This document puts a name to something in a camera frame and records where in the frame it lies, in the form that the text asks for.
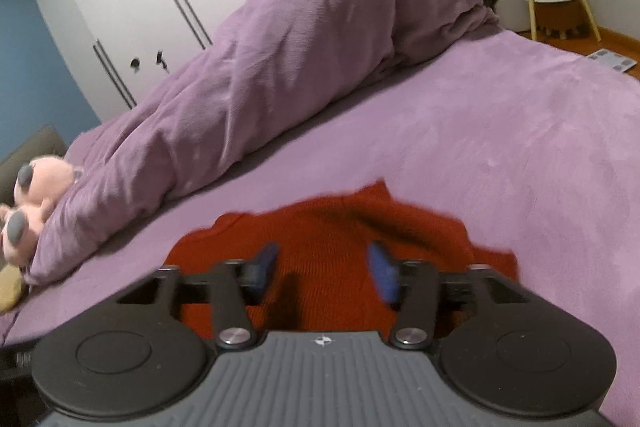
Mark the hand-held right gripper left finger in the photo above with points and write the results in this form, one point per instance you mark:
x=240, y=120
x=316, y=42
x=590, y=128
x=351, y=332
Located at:
x=265, y=264

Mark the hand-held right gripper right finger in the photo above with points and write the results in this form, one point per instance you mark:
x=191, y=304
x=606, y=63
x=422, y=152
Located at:
x=382, y=272

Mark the red knit garment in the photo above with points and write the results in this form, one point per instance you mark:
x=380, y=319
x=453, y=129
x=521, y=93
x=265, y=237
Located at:
x=325, y=237

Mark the purple bed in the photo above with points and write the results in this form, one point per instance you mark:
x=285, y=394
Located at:
x=500, y=132

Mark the purple duvet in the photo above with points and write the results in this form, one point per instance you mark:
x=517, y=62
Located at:
x=300, y=57

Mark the pink plush toy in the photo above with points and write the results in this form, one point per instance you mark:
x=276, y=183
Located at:
x=45, y=182

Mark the tan pillow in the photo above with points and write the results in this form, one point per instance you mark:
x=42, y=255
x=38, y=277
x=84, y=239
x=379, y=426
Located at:
x=10, y=289

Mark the grey-brown headboard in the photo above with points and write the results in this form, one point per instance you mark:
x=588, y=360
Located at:
x=30, y=152

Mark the grey bathroom scale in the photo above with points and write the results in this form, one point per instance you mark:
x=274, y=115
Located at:
x=612, y=61

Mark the brown stool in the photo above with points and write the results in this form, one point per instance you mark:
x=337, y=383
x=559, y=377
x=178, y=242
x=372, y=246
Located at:
x=560, y=14

